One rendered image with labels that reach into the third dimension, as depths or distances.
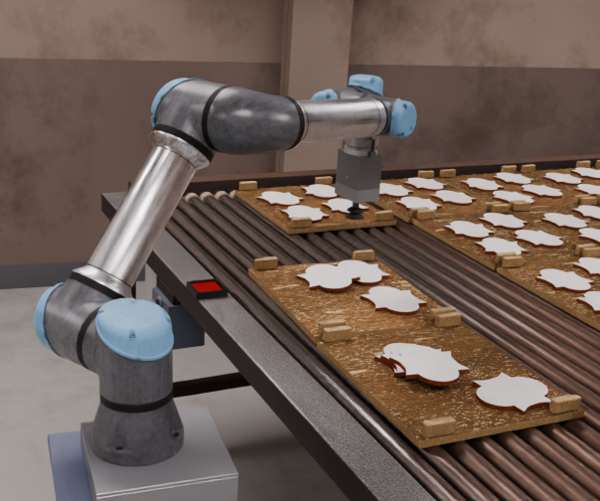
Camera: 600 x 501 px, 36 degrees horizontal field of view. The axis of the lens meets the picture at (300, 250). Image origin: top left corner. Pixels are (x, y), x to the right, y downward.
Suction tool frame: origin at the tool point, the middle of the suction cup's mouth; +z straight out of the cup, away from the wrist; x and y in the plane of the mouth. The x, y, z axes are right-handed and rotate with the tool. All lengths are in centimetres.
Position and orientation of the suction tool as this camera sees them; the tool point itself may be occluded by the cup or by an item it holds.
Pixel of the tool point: (355, 217)
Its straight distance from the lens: 209.0
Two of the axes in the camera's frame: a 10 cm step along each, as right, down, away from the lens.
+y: -5.3, -3.1, 7.9
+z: -0.6, 9.4, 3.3
